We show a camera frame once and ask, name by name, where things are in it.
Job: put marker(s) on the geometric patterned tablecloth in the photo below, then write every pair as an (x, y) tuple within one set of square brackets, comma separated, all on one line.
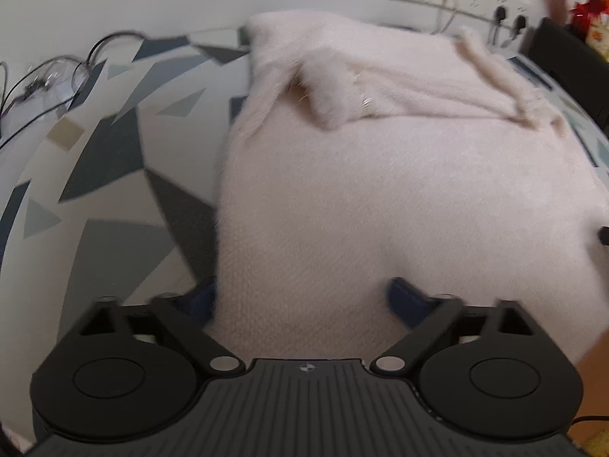
[(119, 190)]

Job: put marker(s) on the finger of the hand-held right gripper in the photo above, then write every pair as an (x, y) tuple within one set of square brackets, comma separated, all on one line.
[(604, 237)]

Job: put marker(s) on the black power plug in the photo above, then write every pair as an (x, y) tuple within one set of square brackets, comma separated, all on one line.
[(521, 22), (499, 13)]

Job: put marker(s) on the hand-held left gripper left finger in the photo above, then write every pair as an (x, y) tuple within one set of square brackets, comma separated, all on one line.
[(202, 307)]

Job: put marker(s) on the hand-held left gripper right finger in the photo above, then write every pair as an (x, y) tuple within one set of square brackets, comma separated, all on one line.
[(404, 301)]

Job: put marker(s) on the pale pink fuzzy sweater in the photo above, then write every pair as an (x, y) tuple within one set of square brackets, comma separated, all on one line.
[(380, 190)]

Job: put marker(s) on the black chair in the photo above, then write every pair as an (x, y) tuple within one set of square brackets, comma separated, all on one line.
[(566, 54)]

